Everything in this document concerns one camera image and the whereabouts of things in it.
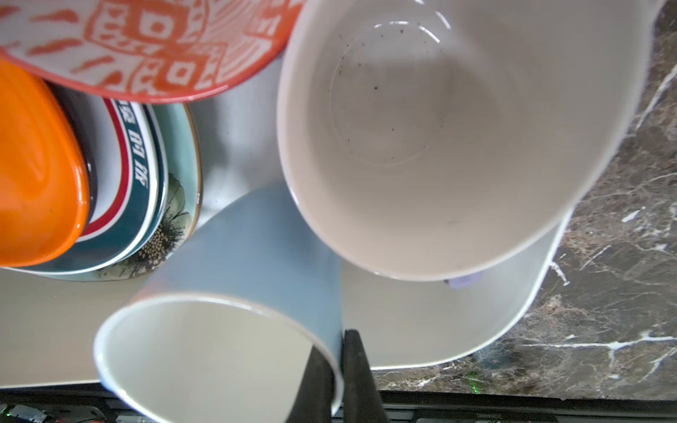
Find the purple bowl patterned inside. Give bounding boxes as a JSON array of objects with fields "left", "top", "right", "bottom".
[{"left": 1, "top": 0, "right": 303, "bottom": 104}]

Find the light blue mug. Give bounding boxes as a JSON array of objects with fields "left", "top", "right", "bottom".
[{"left": 93, "top": 183, "right": 345, "bottom": 422}]

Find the white plate green red rim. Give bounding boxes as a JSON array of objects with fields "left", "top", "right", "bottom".
[{"left": 15, "top": 99, "right": 167, "bottom": 275}]

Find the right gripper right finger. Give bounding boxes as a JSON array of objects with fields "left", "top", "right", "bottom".
[{"left": 342, "top": 330, "right": 389, "bottom": 423}]

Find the mint green flower plate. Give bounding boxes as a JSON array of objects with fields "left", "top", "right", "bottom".
[{"left": 41, "top": 104, "right": 203, "bottom": 282}]

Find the purple mug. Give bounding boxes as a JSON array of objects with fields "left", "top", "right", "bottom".
[{"left": 276, "top": 0, "right": 667, "bottom": 290}]

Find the black round plate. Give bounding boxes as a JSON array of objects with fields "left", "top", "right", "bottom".
[{"left": 47, "top": 82, "right": 98, "bottom": 222}]

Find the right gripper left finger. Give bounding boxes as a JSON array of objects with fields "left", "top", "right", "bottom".
[{"left": 287, "top": 347, "right": 334, "bottom": 423}]

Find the orange bowl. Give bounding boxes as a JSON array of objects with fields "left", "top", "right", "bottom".
[{"left": 1, "top": 61, "right": 90, "bottom": 267}]

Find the white plastic bin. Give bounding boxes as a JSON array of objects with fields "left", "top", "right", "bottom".
[{"left": 1, "top": 62, "right": 566, "bottom": 388}]

